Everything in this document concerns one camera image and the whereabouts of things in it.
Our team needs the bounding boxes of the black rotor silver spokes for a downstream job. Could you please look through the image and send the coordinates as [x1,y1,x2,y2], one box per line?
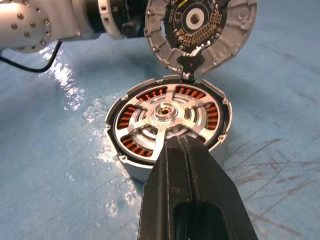
[113,84,221,161]

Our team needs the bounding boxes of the grey motor cover circuit board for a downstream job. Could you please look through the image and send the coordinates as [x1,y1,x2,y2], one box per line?
[144,0,258,76]

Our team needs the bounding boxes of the grey motor housing copper coils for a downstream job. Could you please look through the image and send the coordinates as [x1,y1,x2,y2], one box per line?
[104,76,233,182]

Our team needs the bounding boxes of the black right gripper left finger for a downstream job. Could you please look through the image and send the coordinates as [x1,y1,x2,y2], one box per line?
[137,136,197,240]

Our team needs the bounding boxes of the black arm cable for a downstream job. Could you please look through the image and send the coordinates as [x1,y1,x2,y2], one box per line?
[0,40,63,74]

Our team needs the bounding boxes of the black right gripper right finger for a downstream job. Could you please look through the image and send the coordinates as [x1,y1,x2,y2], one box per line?
[183,136,259,240]

